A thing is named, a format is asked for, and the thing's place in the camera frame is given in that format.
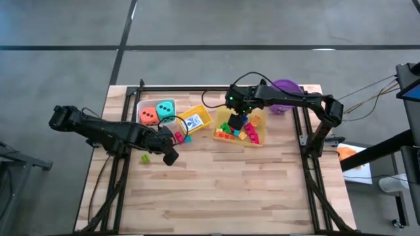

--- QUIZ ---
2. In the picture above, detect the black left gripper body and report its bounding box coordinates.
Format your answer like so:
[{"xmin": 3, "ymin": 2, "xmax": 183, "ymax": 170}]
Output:
[{"xmin": 152, "ymin": 125, "xmax": 177, "ymax": 153}]

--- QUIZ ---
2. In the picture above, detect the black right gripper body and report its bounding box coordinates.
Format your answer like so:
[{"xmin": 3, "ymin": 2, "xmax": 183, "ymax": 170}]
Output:
[{"xmin": 224, "ymin": 84, "xmax": 264, "ymax": 115}]

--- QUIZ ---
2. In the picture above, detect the orange long toy brick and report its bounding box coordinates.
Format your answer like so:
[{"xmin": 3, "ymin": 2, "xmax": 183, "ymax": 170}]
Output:
[{"xmin": 215, "ymin": 130, "xmax": 236, "ymax": 141}]

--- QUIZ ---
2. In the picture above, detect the red stepped toy brick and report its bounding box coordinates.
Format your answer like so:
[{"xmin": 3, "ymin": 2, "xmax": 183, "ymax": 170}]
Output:
[{"xmin": 244, "ymin": 122, "xmax": 261, "ymax": 145}]

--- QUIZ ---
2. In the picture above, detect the orange foam die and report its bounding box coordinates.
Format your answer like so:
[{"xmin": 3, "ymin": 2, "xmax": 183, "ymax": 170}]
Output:
[{"xmin": 139, "ymin": 107, "xmax": 161, "ymax": 127}]

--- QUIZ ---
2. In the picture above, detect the teal foam die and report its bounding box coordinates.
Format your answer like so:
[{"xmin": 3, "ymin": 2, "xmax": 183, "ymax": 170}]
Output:
[{"xmin": 155, "ymin": 100, "xmax": 176, "ymax": 124}]

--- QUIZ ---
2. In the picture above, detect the translucent yellow bin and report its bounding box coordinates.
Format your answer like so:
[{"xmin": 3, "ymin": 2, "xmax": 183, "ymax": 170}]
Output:
[{"xmin": 211, "ymin": 105, "xmax": 268, "ymax": 148}]

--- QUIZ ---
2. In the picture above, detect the yellow mesh basket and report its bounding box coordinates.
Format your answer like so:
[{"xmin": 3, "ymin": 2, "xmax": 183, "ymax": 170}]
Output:
[{"xmin": 177, "ymin": 104, "xmax": 213, "ymax": 136}]

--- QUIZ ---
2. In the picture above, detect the white plastic bin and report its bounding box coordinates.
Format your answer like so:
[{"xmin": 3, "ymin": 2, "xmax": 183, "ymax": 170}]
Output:
[{"xmin": 135, "ymin": 98, "xmax": 178, "ymax": 129}]

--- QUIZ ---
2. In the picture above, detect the purple monster bucket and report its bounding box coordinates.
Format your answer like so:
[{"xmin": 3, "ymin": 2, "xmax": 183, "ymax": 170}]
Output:
[{"xmin": 268, "ymin": 78, "xmax": 305, "ymax": 115}]

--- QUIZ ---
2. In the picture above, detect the orange crumpled object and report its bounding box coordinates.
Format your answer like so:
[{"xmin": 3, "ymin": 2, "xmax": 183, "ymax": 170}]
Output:
[{"xmin": 337, "ymin": 146, "xmax": 358, "ymax": 162}]

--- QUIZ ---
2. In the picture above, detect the white paper sheet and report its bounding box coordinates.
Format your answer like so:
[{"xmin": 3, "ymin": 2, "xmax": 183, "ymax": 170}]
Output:
[{"xmin": 337, "ymin": 143, "xmax": 373, "ymax": 186}]

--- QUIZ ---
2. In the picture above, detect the black diagonal stand bar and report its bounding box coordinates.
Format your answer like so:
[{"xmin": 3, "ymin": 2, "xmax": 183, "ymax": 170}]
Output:
[{"xmin": 340, "ymin": 129, "xmax": 420, "ymax": 172}]

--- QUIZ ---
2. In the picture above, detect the blue lit screen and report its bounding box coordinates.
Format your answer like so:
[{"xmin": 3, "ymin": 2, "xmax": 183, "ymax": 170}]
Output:
[{"xmin": 396, "ymin": 78, "xmax": 420, "ymax": 101}]

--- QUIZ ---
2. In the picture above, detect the white rounded object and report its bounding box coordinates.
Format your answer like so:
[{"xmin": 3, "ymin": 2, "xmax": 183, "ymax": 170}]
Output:
[{"xmin": 378, "ymin": 172, "xmax": 410, "ymax": 194}]

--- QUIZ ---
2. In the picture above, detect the black workstation stand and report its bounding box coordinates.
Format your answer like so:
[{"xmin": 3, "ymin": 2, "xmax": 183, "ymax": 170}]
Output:
[{"xmin": 395, "ymin": 62, "xmax": 420, "ymax": 227}]

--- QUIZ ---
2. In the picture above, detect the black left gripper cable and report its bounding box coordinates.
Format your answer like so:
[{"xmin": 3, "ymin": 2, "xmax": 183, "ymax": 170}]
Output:
[{"xmin": 157, "ymin": 115, "xmax": 190, "ymax": 146}]

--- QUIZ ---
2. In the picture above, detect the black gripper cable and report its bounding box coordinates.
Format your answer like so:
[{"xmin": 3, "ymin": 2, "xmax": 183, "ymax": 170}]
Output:
[
  {"xmin": 201, "ymin": 71, "xmax": 280, "ymax": 109},
  {"xmin": 157, "ymin": 115, "xmax": 190, "ymax": 146}
]

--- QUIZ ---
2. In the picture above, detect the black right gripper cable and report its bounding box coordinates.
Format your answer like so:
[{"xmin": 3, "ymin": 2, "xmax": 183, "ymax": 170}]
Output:
[{"xmin": 201, "ymin": 71, "xmax": 280, "ymax": 109}]

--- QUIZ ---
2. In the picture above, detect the thin cable bundle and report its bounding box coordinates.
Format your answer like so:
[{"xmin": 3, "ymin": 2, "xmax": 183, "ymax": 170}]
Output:
[{"xmin": 336, "ymin": 74, "xmax": 401, "ymax": 123}]

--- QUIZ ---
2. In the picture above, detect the grey metal table frame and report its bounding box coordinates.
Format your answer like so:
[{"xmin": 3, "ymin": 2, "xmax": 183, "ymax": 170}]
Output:
[{"xmin": 0, "ymin": 140, "xmax": 54, "ymax": 236}]

